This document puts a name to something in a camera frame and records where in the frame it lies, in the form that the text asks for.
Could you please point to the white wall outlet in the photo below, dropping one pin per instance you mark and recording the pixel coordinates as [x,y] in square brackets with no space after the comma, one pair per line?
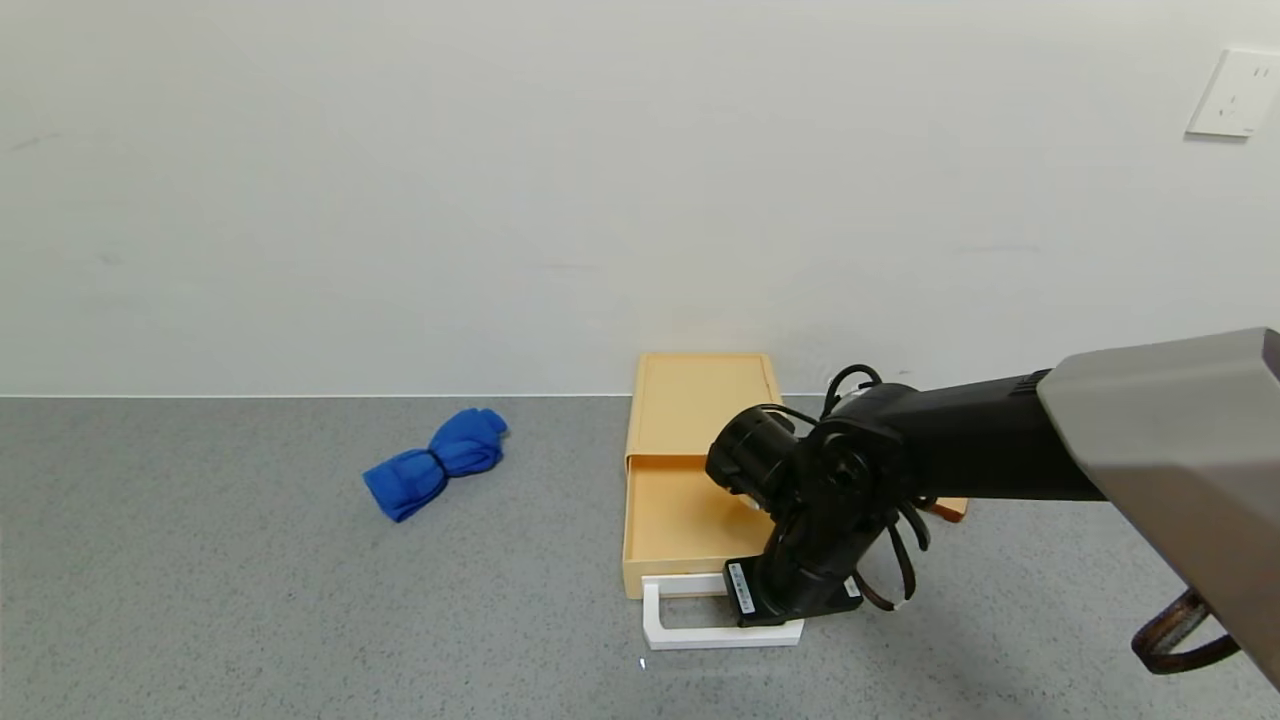
[1235,95]

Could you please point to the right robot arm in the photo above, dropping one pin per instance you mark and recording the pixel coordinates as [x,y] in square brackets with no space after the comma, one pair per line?
[960,440]

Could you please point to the blue rolled cloth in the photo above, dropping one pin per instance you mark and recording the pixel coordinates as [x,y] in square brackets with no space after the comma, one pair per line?
[440,462]

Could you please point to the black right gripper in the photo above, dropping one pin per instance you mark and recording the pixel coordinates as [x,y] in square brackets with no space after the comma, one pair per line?
[775,602]

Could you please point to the toast slice toy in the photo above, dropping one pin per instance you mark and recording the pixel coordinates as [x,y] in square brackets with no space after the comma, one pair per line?
[955,510]

